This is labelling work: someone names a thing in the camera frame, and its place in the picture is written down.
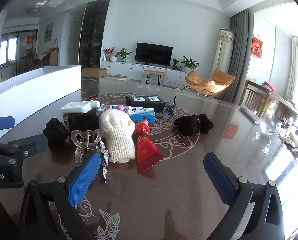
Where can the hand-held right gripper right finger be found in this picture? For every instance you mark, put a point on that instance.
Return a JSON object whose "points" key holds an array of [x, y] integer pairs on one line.
{"points": [[219, 180]]}

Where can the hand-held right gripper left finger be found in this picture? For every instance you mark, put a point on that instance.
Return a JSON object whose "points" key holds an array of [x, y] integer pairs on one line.
{"points": [[84, 177]]}

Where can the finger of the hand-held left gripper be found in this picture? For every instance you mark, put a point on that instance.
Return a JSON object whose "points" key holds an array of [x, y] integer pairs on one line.
{"points": [[1, 123], [38, 145]]}

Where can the black fuzzy item pair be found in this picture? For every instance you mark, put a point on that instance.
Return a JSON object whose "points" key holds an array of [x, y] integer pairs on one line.
{"points": [[55, 132]]}

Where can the silver rhinestone bow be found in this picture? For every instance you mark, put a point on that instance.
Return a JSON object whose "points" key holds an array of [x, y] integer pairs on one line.
{"points": [[104, 160]]}

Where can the clear hair claw clip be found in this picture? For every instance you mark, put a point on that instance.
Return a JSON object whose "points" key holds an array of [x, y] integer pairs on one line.
{"points": [[87, 140]]}

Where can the large white storage box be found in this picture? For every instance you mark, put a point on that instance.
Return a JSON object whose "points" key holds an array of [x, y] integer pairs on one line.
{"points": [[39, 90]]}

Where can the black velvet scrunchie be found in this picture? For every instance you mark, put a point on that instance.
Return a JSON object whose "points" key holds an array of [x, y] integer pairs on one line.
{"points": [[84, 122]]}

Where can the white lotion bottle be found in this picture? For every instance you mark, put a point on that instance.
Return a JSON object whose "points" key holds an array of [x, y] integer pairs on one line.
{"points": [[75, 108]]}

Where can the white knit hat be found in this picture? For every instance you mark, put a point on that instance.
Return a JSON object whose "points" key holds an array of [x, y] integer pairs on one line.
{"points": [[116, 135]]}

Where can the black scrunchie with pearls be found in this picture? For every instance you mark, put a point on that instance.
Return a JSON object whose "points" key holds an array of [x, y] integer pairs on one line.
{"points": [[205, 125]]}

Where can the black plush hair clip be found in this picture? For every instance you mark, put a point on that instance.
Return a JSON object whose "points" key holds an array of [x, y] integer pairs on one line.
{"points": [[185, 126]]}

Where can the red foil packet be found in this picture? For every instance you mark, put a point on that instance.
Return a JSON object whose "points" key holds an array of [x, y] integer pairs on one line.
{"points": [[146, 152]]}

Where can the purple mermaid toy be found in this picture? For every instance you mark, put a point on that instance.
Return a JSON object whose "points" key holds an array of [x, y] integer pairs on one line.
{"points": [[121, 108]]}

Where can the blue white toothpaste box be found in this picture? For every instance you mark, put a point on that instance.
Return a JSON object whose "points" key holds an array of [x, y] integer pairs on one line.
{"points": [[144, 114]]}

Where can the black cardboard box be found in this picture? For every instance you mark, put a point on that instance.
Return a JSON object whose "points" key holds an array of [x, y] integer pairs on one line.
{"points": [[146, 101]]}

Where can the dark patterned glass desktop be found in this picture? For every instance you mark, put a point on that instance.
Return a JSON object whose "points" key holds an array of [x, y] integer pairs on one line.
{"points": [[184, 170]]}

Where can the black remote control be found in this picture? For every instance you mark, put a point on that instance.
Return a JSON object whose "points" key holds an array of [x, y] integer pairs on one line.
{"points": [[250, 113]]}

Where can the red door poster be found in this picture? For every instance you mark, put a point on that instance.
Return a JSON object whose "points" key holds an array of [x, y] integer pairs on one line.
{"points": [[30, 43]]}

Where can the pile of assorted small items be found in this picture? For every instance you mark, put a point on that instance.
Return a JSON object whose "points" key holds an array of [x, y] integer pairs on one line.
{"points": [[293, 137]]}

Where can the brown cardboard box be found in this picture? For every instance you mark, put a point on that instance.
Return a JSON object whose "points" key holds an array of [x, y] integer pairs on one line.
{"points": [[94, 73]]}

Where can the wooden slat chair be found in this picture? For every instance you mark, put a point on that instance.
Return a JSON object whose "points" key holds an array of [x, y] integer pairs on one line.
{"points": [[255, 92]]}

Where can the orange lounge chair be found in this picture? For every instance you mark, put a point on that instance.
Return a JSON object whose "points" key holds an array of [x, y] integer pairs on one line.
{"points": [[201, 81]]}

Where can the beige pet bed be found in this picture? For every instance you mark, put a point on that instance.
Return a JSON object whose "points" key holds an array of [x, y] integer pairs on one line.
{"points": [[115, 77]]}

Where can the purple floor mat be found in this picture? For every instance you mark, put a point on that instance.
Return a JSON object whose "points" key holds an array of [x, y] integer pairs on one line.
{"points": [[170, 87]]}

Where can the small red item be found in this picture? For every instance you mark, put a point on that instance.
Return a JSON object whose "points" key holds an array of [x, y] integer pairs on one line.
{"points": [[268, 86]]}

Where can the grey floor mat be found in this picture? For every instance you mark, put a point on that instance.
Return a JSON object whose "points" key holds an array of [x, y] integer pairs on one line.
{"points": [[135, 81]]}

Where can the red flowers in vase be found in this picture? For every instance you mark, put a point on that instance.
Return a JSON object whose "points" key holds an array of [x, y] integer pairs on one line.
{"points": [[109, 52]]}

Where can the white television cabinet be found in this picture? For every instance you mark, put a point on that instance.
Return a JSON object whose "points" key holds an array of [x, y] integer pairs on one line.
{"points": [[129, 68]]}

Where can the round ceiling light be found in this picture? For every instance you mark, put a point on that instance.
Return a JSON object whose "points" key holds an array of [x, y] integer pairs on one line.
{"points": [[33, 10]]}

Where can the large leafy potted plant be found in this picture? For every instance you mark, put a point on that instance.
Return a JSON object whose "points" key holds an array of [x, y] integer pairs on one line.
{"points": [[189, 63]]}

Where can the dark glass display cabinet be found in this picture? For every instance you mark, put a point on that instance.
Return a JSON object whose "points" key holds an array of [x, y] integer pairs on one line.
{"points": [[94, 35]]}

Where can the small potted plant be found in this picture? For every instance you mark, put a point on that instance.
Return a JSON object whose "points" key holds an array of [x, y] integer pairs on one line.
{"points": [[175, 63]]}

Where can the green potted plant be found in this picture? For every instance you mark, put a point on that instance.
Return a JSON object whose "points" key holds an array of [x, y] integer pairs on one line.
{"points": [[123, 53]]}

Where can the wooden bench with metal legs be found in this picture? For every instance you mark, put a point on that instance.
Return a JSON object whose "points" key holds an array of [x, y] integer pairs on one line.
{"points": [[154, 72]]}

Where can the grey curtain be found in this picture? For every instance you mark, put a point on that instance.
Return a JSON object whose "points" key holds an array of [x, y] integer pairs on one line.
{"points": [[236, 55]]}

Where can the standing air conditioner with cover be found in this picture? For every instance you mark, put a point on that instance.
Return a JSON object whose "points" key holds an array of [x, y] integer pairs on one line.
{"points": [[222, 52]]}

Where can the white sheer curtain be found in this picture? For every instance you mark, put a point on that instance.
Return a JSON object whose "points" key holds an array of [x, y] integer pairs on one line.
{"points": [[296, 67]]}

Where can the flat screen television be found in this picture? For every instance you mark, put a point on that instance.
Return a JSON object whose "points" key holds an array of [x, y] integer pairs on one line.
{"points": [[152, 53]]}

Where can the framed wall painting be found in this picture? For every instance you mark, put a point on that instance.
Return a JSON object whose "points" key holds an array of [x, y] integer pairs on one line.
{"points": [[49, 32]]}

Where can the red wall hanging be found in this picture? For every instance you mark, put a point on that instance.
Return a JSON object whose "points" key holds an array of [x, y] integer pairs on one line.
{"points": [[257, 47]]}

